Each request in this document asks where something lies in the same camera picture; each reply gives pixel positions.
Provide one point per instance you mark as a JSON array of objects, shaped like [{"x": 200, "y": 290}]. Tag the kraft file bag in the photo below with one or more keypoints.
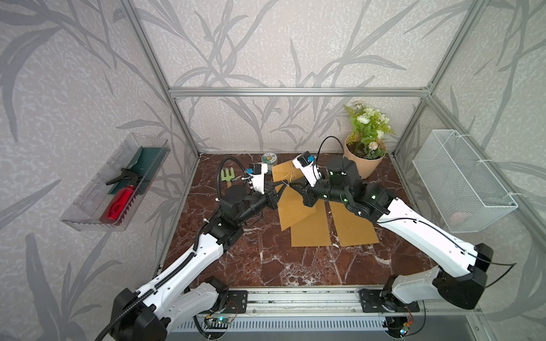
[
  {"x": 312, "y": 231},
  {"x": 351, "y": 229},
  {"x": 290, "y": 207}
]

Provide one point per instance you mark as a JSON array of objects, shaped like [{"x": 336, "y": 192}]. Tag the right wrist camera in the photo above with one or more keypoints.
[{"x": 307, "y": 164}]

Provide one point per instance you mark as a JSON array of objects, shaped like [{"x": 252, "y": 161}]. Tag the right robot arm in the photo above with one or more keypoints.
[{"x": 459, "y": 276}]

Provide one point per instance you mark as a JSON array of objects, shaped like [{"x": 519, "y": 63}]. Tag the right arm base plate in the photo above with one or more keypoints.
[{"x": 379, "y": 301}]

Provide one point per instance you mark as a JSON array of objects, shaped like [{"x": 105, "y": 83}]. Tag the aluminium frame back bar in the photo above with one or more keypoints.
[{"x": 298, "y": 92}]

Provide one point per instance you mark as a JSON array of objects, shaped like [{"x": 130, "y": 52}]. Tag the right circuit board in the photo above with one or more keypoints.
[{"x": 398, "y": 327}]

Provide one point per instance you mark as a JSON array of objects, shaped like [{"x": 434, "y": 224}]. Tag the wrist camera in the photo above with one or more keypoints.
[
  {"x": 256, "y": 173},
  {"x": 307, "y": 164}
]

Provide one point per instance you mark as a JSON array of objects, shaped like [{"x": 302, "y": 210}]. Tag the left circuit board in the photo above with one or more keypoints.
[{"x": 219, "y": 322}]

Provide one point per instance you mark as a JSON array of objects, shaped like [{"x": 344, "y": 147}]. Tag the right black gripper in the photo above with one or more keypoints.
[{"x": 306, "y": 190}]

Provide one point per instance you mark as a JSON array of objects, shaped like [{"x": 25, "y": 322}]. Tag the green artificial plant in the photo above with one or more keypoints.
[{"x": 369, "y": 128}]

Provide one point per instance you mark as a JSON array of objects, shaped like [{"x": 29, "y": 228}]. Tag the aluminium front rail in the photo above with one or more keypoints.
[{"x": 282, "y": 302}]

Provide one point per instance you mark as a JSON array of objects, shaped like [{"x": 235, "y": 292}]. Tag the green dustpan scoop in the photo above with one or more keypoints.
[{"x": 140, "y": 172}]

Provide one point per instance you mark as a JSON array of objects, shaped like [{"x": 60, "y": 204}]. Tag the white wire mesh basket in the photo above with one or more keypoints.
[{"x": 467, "y": 194}]

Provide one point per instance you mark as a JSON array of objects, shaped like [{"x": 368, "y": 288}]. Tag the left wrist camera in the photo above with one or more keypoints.
[{"x": 256, "y": 173}]

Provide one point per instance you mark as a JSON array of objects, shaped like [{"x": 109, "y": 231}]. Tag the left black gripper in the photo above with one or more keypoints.
[{"x": 270, "y": 197}]

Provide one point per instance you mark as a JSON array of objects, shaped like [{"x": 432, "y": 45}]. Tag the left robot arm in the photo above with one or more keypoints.
[{"x": 132, "y": 320}]

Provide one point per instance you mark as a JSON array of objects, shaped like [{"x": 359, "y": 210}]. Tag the green garden hand fork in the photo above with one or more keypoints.
[{"x": 227, "y": 175}]

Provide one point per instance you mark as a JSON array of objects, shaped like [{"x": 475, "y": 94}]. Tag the circuit board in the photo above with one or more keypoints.
[
  {"x": 398, "y": 327},
  {"x": 219, "y": 322}
]

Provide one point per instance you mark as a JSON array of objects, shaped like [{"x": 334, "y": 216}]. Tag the peach flower pot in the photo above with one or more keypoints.
[{"x": 365, "y": 167}]

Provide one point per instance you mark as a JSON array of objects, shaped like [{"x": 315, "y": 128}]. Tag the clear plastic wall bin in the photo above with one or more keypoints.
[{"x": 85, "y": 212}]

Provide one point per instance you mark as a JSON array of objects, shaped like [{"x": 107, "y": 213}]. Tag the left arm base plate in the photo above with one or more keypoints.
[{"x": 230, "y": 301}]

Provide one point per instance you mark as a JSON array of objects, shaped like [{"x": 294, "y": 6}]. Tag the small labelled tin can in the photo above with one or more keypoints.
[{"x": 270, "y": 159}]

